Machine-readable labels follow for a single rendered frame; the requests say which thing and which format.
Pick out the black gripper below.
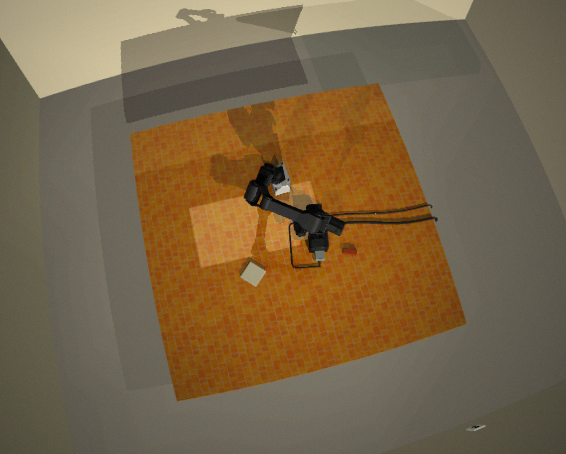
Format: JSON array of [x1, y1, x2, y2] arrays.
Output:
[[306, 204, 327, 251]]

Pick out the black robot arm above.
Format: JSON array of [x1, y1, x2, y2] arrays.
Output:
[[244, 163, 346, 237]]

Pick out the beige flat square slab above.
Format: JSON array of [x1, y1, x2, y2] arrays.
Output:
[[240, 262, 266, 286]]

